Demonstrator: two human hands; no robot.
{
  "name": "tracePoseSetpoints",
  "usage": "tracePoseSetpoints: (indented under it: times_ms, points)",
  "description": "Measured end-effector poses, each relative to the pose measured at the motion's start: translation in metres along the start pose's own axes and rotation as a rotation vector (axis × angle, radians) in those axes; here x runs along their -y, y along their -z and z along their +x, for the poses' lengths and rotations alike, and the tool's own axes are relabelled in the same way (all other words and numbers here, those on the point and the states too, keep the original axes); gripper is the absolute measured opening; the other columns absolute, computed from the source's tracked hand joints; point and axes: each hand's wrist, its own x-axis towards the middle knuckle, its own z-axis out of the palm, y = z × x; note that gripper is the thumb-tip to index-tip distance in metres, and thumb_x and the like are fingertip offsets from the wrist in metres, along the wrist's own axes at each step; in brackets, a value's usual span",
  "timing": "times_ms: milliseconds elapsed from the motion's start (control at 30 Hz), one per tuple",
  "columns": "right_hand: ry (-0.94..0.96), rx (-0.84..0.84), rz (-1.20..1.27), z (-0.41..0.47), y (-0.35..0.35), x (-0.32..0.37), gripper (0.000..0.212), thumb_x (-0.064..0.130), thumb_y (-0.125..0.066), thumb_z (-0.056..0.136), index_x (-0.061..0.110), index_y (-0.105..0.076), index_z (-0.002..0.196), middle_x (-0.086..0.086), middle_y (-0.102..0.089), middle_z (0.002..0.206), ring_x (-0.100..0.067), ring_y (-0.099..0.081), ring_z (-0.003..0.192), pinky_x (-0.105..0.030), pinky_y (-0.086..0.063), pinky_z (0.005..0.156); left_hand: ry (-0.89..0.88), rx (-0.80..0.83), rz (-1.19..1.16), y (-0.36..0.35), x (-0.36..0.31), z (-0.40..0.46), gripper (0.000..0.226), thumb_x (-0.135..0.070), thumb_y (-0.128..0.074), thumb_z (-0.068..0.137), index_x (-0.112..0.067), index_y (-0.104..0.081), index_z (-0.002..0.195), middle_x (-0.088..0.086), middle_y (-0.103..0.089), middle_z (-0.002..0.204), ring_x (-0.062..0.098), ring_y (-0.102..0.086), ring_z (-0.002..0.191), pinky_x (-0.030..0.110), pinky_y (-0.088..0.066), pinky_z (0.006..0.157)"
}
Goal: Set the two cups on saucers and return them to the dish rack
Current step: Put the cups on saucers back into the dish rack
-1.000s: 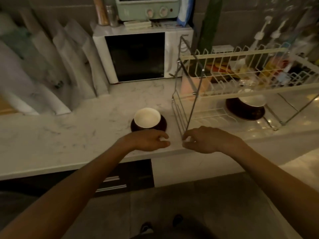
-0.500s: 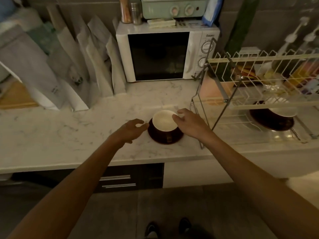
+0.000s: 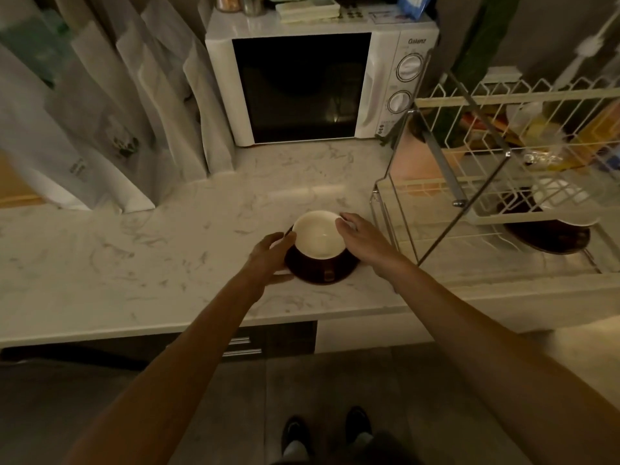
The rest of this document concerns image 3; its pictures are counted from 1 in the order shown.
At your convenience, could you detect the person's right forearm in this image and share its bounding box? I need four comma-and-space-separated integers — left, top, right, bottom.
391, 259, 620, 465

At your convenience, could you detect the black shoe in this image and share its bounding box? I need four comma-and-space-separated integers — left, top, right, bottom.
282, 416, 312, 461
344, 406, 373, 445

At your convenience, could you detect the pale green flat box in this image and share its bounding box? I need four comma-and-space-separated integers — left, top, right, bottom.
275, 0, 342, 23

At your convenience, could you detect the brown bowl with white inside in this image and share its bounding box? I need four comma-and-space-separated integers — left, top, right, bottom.
291, 210, 348, 267

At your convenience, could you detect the black right shoe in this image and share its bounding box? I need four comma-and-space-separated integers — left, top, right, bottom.
344, 406, 373, 445

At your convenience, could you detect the white dish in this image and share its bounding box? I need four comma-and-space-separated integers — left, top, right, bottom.
530, 177, 602, 229

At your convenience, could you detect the dark green bottle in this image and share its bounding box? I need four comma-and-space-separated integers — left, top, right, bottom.
453, 0, 526, 95

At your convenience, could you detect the blue packet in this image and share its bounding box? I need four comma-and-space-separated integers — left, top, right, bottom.
396, 0, 438, 21

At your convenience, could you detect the white ladle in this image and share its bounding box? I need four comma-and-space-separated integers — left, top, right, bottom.
506, 100, 545, 135

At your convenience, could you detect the person's left hand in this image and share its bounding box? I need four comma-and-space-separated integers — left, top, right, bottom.
243, 231, 297, 294

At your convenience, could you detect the white paper bag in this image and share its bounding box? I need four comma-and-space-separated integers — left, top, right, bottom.
46, 16, 157, 212
182, 37, 239, 174
0, 41, 94, 212
114, 0, 210, 182

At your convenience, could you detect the white wire dish rack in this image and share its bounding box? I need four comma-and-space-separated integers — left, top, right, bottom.
369, 48, 620, 277

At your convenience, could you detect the brown bowl in rack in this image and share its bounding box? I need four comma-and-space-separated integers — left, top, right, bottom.
499, 188, 593, 256

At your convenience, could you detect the yellow packet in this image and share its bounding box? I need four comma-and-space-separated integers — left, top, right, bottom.
572, 99, 620, 167

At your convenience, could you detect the brown saucer plate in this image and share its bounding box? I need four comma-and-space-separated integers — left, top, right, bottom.
283, 229, 361, 286

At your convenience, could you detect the white microwave oven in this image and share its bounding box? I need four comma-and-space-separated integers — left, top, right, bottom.
204, 12, 440, 148

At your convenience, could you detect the black left shoe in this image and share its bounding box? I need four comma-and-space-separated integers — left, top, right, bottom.
282, 416, 312, 461

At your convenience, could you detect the person's left forearm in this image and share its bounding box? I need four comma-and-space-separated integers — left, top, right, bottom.
63, 272, 273, 465

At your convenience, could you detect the dark cabinet drawer with handles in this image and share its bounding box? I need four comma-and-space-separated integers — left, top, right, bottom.
77, 320, 318, 366

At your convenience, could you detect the person's right hand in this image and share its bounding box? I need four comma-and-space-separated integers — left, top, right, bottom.
338, 212, 410, 284

